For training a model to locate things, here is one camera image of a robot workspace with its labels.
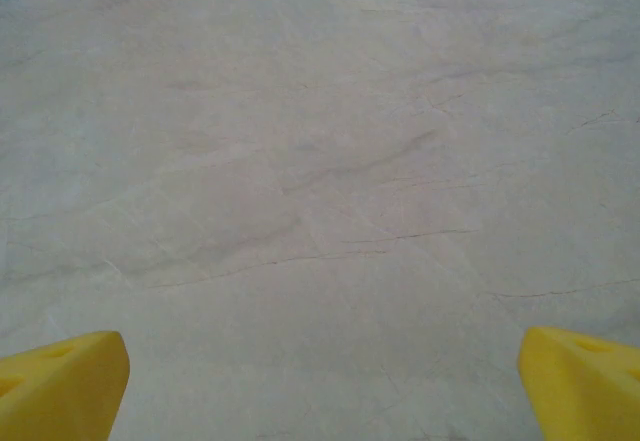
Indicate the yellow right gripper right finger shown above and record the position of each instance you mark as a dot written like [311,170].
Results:
[580,391]

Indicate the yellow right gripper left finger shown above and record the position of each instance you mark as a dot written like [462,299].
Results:
[60,391]

